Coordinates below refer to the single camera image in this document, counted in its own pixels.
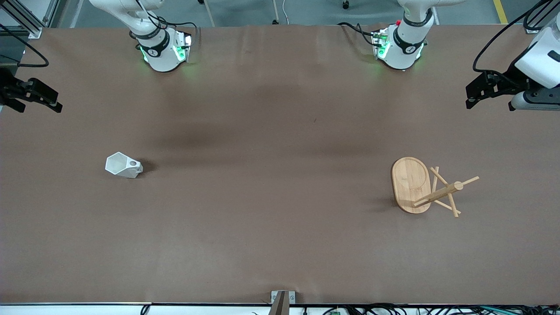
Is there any white faceted cup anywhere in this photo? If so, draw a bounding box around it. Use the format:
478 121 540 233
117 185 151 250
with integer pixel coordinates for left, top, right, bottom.
105 152 144 179

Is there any wooden cup rack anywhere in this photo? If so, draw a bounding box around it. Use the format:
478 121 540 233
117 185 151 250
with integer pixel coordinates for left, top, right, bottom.
391 157 480 218

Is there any brown table cover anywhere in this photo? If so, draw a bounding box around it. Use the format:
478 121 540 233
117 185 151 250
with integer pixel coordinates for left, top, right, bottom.
0 24 560 305

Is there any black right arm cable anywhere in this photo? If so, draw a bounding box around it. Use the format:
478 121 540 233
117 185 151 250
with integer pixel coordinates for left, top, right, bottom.
0 24 49 69

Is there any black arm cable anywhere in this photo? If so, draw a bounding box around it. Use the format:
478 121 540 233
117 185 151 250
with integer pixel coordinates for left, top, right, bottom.
0 24 49 69
472 0 560 73

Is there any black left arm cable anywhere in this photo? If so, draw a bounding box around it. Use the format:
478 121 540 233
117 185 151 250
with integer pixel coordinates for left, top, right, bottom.
472 0 560 73

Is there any aluminium frame profile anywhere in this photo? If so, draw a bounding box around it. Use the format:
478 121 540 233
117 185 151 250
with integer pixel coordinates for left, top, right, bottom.
523 0 560 35
0 0 60 39

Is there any black cable bundle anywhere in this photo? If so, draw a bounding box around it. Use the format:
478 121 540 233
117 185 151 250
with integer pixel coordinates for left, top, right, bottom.
322 303 560 315

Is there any grey metal camera bracket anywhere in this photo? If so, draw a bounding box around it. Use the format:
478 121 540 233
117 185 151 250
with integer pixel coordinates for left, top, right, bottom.
270 290 296 315

